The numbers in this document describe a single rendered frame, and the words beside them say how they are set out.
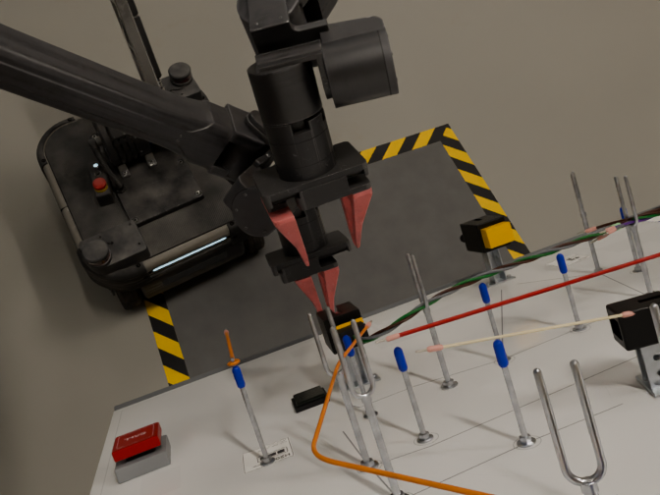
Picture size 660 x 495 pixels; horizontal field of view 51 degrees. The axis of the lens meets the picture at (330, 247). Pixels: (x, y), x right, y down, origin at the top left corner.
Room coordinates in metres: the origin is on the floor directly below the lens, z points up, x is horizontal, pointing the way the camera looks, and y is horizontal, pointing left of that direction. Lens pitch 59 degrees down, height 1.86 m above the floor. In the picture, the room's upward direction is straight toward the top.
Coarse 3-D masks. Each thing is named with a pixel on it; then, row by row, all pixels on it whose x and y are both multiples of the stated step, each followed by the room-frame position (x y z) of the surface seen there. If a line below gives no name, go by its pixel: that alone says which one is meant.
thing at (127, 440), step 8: (152, 424) 0.22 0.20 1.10; (136, 432) 0.21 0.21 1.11; (144, 432) 0.21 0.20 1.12; (152, 432) 0.21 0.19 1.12; (160, 432) 0.21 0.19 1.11; (120, 440) 0.20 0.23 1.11; (128, 440) 0.20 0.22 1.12; (136, 440) 0.20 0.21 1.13; (144, 440) 0.20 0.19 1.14; (152, 440) 0.20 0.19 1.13; (160, 440) 0.20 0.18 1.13; (120, 448) 0.19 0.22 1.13; (128, 448) 0.19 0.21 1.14; (136, 448) 0.19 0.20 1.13; (144, 448) 0.19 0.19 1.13; (152, 448) 0.19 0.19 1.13; (120, 456) 0.18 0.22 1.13; (128, 456) 0.18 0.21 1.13; (136, 456) 0.19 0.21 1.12
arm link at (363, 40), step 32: (256, 0) 0.50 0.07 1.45; (256, 32) 0.47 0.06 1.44; (288, 32) 0.47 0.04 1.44; (320, 32) 0.48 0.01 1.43; (352, 32) 0.47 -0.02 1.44; (384, 32) 0.46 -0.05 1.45; (352, 64) 0.43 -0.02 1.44; (384, 64) 0.43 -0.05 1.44; (352, 96) 0.42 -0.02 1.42; (384, 96) 0.43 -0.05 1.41
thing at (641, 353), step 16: (608, 304) 0.25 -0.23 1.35; (624, 304) 0.25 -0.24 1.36; (640, 304) 0.24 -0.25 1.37; (624, 320) 0.23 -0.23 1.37; (640, 320) 0.23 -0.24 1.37; (624, 336) 0.22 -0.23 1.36; (640, 336) 0.22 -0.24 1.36; (656, 336) 0.22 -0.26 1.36; (640, 352) 0.22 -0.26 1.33; (656, 352) 0.21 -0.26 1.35; (640, 368) 0.21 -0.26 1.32; (656, 368) 0.20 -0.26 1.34; (656, 384) 0.19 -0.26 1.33
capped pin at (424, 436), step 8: (400, 352) 0.22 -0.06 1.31; (400, 360) 0.22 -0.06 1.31; (400, 368) 0.21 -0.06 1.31; (408, 376) 0.21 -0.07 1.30; (408, 384) 0.20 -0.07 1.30; (408, 392) 0.20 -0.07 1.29; (416, 408) 0.19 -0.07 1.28; (416, 416) 0.18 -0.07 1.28; (424, 432) 0.17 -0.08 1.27; (416, 440) 0.16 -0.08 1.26; (424, 440) 0.16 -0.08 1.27
